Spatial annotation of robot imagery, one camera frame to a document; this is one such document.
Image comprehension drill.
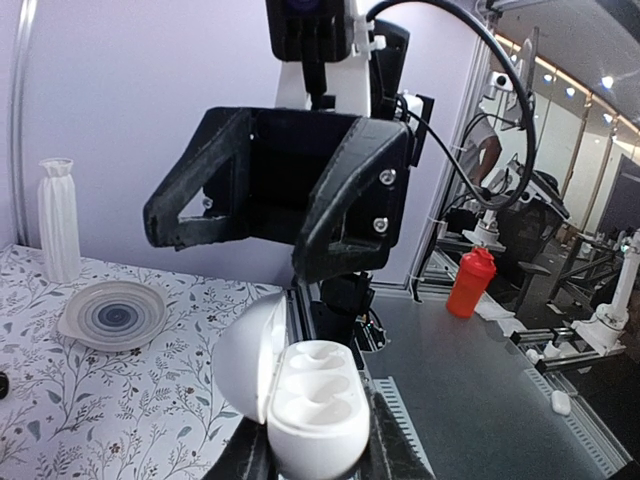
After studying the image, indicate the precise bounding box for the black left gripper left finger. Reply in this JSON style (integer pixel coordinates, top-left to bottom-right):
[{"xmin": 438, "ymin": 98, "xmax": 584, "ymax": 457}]
[{"xmin": 202, "ymin": 417, "xmax": 278, "ymax": 480}]

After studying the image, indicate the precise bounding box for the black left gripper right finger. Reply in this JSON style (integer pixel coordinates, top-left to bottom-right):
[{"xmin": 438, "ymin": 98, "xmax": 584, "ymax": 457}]
[{"xmin": 359, "ymin": 386, "xmax": 434, "ymax": 480}]

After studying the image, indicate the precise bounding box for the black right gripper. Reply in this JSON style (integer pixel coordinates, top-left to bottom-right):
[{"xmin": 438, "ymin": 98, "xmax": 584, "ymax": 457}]
[{"xmin": 142, "ymin": 14, "xmax": 434, "ymax": 285}]

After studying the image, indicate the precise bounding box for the white earbud case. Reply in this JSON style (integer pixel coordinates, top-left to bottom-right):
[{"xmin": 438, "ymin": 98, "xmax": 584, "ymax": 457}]
[{"xmin": 212, "ymin": 293, "xmax": 370, "ymax": 479}]

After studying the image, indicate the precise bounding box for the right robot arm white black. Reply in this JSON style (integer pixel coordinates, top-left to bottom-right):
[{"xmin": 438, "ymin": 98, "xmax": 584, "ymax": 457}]
[{"xmin": 143, "ymin": 2, "xmax": 431, "ymax": 344}]

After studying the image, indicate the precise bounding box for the black earbud case right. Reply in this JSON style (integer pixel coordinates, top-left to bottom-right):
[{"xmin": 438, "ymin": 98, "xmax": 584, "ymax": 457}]
[{"xmin": 0, "ymin": 372, "xmax": 10, "ymax": 399}]

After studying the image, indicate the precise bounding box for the red shaker bottle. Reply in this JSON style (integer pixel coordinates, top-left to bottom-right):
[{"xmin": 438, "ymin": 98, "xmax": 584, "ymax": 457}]
[{"xmin": 446, "ymin": 247, "xmax": 496, "ymax": 319}]

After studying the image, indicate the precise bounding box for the person in background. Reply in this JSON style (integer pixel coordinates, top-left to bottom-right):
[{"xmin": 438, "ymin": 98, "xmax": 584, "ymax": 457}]
[{"xmin": 459, "ymin": 112, "xmax": 502, "ymax": 187}]

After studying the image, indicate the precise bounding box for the white ribbed vase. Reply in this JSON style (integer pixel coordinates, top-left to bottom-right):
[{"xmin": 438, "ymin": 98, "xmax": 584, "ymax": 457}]
[{"xmin": 37, "ymin": 158, "xmax": 81, "ymax": 284}]

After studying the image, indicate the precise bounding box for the metal front rail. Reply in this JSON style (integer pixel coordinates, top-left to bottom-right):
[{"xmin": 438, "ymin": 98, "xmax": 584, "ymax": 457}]
[{"xmin": 362, "ymin": 287, "xmax": 639, "ymax": 479}]

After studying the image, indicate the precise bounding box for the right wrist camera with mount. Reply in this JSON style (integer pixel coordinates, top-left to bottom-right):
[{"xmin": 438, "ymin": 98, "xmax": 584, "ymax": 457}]
[{"xmin": 266, "ymin": 0, "xmax": 387, "ymax": 117}]

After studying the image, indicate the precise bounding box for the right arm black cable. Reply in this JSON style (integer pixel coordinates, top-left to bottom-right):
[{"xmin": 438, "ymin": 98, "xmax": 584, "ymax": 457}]
[{"xmin": 365, "ymin": 0, "xmax": 538, "ymax": 213}]

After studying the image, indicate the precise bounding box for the right metal frame post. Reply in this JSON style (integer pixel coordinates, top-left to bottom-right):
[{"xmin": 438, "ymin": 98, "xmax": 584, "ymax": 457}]
[{"xmin": 7, "ymin": 0, "xmax": 38, "ymax": 245}]

